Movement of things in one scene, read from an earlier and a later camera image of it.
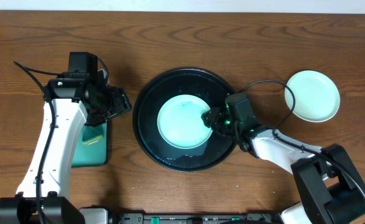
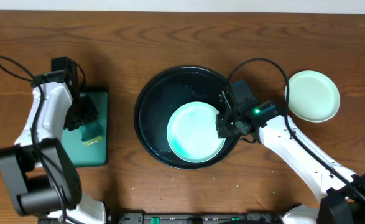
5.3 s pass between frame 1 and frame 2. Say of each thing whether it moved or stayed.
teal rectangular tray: stayed
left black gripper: moved
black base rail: stayed
